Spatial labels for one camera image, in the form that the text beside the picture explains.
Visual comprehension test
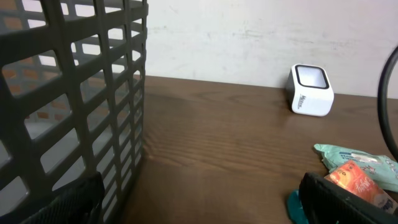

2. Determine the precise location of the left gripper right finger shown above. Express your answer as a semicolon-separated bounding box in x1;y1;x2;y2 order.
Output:
298;172;397;224

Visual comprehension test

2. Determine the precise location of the grey plastic shopping basket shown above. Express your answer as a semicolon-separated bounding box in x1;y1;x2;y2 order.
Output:
1;0;149;223

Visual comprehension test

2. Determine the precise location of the teal mouthwash bottle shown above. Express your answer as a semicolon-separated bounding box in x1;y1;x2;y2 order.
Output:
287;190;308;224

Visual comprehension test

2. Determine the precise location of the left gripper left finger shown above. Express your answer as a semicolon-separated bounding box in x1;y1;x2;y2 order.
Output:
18;172;104;224

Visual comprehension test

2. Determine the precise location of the right black cable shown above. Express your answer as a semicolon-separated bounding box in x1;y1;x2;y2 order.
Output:
376;45;398;153

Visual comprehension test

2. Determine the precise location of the mint green wipes pack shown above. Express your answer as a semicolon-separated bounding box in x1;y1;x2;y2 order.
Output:
314;144;397;192

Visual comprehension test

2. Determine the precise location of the small orange snack pack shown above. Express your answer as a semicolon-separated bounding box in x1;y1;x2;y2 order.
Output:
325;161;397;214

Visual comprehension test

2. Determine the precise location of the white barcode scanner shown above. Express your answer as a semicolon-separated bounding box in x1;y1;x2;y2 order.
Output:
285;64;335;117

